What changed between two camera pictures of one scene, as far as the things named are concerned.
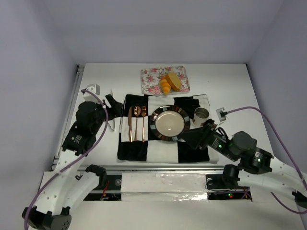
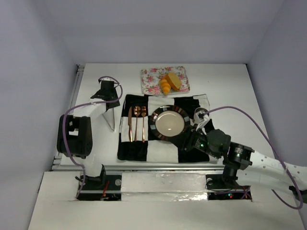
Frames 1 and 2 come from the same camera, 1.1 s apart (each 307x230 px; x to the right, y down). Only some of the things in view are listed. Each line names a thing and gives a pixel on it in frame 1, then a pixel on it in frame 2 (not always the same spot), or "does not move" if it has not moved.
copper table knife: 130,124 does not move
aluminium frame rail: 77,78 does not move
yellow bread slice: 175,82 does not move
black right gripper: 204,134 → 188,138
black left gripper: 108,108 → 105,95
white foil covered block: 163,187 does not move
